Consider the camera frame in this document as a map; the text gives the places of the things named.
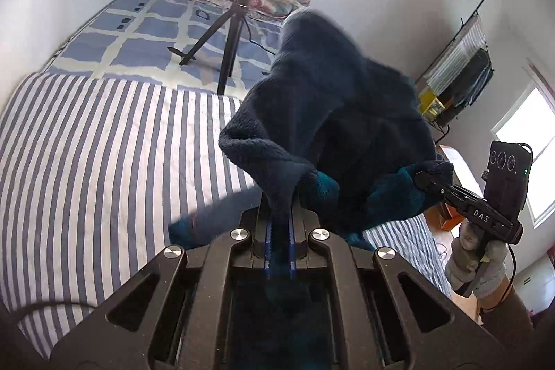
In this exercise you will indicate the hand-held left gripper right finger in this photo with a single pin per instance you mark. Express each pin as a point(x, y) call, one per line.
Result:
point(292, 253)

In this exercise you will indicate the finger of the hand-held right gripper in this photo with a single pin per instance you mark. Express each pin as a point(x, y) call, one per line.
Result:
point(433, 183)

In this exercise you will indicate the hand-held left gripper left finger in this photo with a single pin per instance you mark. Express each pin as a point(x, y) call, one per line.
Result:
point(269, 248)

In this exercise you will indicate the teal plaid fleece jacket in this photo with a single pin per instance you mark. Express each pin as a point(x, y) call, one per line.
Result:
point(338, 114)

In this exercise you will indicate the person's right forearm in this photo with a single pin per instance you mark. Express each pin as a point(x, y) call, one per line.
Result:
point(507, 318)

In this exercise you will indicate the dark hanging clothes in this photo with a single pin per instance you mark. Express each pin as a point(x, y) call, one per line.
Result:
point(470, 79)

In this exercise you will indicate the black clothes rack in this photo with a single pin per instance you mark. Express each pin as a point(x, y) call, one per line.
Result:
point(488, 49)

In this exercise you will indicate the person's right hand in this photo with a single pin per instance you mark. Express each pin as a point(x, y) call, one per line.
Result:
point(462, 253)

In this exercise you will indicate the orange bench with white cover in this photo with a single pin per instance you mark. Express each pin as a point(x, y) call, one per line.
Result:
point(446, 220)

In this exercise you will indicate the window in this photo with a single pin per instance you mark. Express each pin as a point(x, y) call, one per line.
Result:
point(529, 136)

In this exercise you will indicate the yellow box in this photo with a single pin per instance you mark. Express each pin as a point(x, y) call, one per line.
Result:
point(429, 105)

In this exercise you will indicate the striped hanging towel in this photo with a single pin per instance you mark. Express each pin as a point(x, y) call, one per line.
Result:
point(455, 58)

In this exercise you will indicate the bed with striped sheet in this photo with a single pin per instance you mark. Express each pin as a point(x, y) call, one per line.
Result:
point(108, 179)

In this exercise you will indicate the black tripod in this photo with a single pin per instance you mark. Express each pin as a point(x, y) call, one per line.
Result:
point(236, 32)

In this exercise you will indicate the blue checked bed sheet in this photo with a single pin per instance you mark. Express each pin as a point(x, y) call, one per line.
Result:
point(143, 36)

